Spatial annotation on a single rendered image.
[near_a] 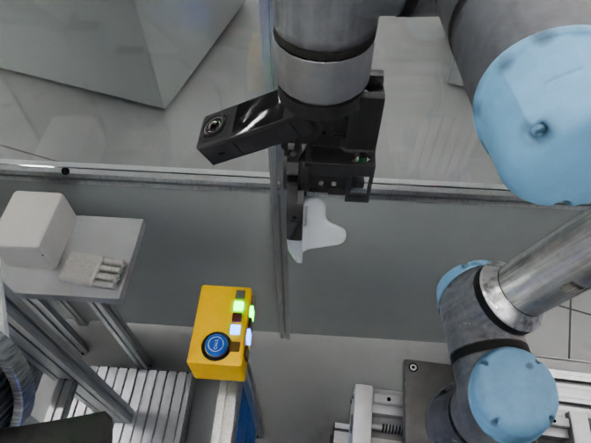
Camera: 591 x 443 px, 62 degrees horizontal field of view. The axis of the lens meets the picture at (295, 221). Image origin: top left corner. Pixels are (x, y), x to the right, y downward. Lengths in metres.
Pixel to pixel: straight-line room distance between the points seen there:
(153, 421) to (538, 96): 1.85
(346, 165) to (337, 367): 1.66
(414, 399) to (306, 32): 0.74
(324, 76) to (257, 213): 0.99
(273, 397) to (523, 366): 1.37
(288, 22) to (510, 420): 0.58
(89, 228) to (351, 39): 1.15
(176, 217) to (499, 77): 1.22
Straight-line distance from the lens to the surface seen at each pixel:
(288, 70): 0.37
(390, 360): 2.09
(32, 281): 1.38
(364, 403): 0.98
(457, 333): 0.80
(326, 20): 0.34
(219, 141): 0.44
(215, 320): 0.95
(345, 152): 0.44
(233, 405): 1.12
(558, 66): 0.23
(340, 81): 0.37
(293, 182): 0.44
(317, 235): 0.49
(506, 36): 0.26
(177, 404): 1.97
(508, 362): 0.76
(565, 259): 0.71
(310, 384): 2.02
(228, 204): 1.31
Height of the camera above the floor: 1.93
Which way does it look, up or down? 55 degrees down
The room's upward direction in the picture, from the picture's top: straight up
